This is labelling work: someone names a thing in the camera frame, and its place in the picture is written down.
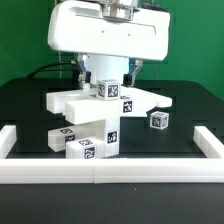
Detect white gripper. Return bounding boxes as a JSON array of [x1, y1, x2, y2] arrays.
[[48, 0, 170, 88]]

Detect white chair back frame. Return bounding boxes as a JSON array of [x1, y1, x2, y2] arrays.
[[46, 87, 172, 125]]

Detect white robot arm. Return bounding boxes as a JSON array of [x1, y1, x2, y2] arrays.
[[48, 0, 170, 84]]

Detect white marker sheet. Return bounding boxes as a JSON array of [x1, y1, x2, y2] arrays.
[[120, 112, 147, 117]]

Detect black cable bundle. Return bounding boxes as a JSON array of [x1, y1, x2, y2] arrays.
[[25, 59, 81, 80]]

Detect white U-shaped fence frame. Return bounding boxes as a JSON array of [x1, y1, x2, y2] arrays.
[[0, 125, 224, 184]]

